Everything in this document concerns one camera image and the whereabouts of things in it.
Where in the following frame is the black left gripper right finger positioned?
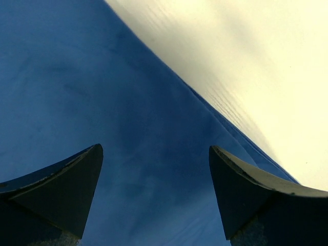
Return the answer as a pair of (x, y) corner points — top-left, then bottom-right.
(209, 146), (327, 246)

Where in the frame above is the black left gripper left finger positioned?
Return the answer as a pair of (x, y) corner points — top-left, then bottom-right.
(1, 144), (104, 245)

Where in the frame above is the blue surgical wrap cloth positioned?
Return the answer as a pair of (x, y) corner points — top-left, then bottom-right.
(1, 0), (292, 245)

